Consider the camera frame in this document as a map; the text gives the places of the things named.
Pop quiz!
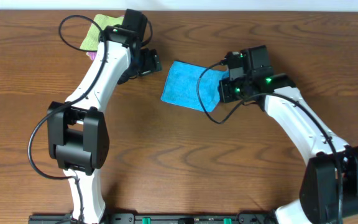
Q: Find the blue cloth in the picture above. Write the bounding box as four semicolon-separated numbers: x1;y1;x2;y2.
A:
161;60;229;112

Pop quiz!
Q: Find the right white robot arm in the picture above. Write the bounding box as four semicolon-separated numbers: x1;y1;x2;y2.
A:
218;45;358;223

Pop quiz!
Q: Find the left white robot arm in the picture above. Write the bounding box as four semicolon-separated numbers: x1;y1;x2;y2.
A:
47;9;162;223

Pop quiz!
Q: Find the pink folded cloth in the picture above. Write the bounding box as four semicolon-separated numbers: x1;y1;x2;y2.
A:
86;14;127;60

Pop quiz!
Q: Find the green folded cloth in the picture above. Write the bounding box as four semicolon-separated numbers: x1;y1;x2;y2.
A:
80;14;126;53

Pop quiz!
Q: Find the right black cable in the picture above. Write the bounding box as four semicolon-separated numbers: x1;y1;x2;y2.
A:
196;60;344;224

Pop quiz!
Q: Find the black cable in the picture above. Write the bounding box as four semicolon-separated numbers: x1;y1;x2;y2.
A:
27;14;154;224
196;60;344;224

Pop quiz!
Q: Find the left black cable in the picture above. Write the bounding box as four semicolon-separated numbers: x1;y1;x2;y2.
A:
27;14;154;224

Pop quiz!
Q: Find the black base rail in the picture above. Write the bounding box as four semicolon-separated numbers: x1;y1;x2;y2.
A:
27;212;278;224

